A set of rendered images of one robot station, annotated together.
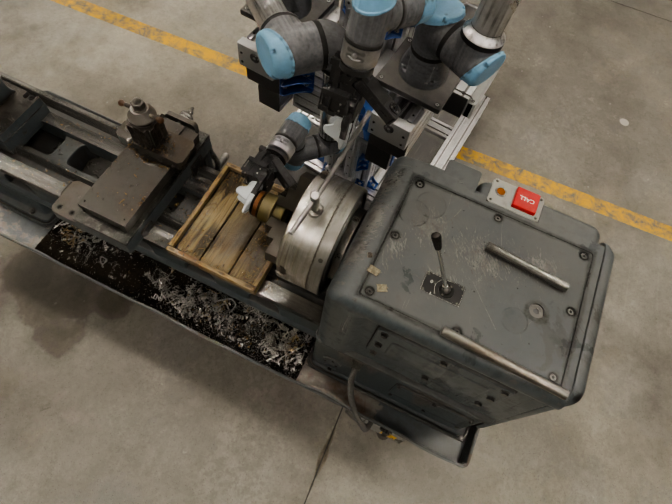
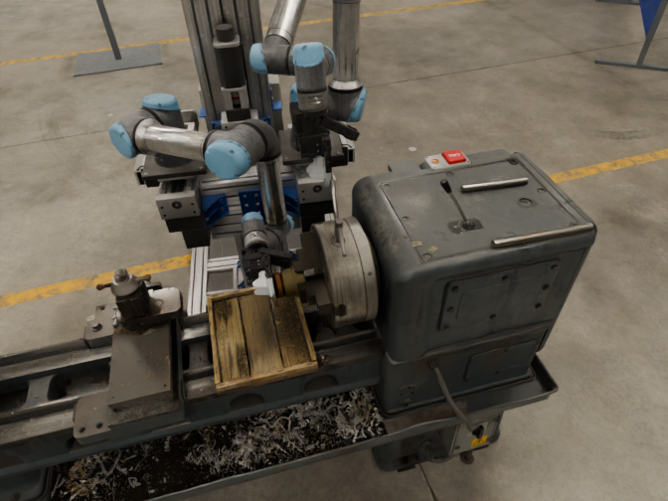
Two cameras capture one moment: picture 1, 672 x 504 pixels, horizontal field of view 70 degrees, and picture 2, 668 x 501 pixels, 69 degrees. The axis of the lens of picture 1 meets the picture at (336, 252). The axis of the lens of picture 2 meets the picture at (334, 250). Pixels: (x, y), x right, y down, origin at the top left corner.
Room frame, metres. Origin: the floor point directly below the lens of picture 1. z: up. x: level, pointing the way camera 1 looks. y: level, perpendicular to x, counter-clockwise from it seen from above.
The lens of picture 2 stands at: (-0.27, 0.54, 2.13)
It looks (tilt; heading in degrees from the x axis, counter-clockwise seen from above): 44 degrees down; 332
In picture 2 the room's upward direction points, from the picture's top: 2 degrees counter-clockwise
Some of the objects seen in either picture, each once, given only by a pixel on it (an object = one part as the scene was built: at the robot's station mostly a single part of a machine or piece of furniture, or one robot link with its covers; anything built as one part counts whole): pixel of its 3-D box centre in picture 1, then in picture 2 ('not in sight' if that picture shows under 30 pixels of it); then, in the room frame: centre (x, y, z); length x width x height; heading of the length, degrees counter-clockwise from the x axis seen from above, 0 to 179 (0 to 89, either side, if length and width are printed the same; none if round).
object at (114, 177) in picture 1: (145, 166); (142, 339); (0.78, 0.64, 0.95); 0.43 x 0.17 x 0.05; 165
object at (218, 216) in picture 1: (240, 225); (259, 331); (0.67, 0.31, 0.89); 0.36 x 0.30 x 0.04; 165
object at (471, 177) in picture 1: (459, 179); (405, 171); (0.75, -0.27, 1.24); 0.09 x 0.08 x 0.03; 75
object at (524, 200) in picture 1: (525, 201); (453, 157); (0.71, -0.43, 1.26); 0.06 x 0.06 x 0.02; 75
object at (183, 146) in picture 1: (161, 146); (148, 311); (0.83, 0.59, 0.99); 0.20 x 0.10 x 0.05; 75
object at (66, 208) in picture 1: (134, 173); (131, 357); (0.78, 0.69, 0.90); 0.47 x 0.30 x 0.06; 165
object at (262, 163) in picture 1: (264, 168); (257, 262); (0.77, 0.25, 1.08); 0.12 x 0.09 x 0.08; 164
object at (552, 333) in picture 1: (456, 291); (458, 248); (0.52, -0.34, 1.06); 0.59 x 0.48 x 0.39; 75
